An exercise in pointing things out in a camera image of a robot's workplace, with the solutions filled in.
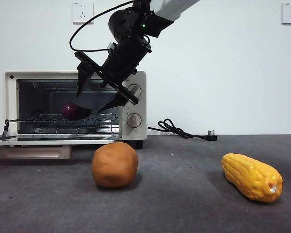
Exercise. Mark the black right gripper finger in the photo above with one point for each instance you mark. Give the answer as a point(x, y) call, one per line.
point(116, 102)
point(83, 75)

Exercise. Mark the purple eggplant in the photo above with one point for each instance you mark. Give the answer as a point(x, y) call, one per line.
point(71, 111)

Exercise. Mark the brown potato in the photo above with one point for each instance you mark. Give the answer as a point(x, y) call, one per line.
point(114, 165)

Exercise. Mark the round cream oven knob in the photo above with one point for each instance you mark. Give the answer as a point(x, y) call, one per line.
point(137, 89)
point(134, 120)

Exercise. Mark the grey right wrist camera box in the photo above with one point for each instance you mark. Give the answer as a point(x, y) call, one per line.
point(112, 47)

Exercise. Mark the cream Toshiba toaster oven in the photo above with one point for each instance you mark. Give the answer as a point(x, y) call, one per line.
point(135, 136)

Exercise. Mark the yellow corn cob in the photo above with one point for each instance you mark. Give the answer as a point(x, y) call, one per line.
point(249, 177)

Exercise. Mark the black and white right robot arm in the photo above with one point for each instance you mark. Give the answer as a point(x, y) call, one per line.
point(126, 21)

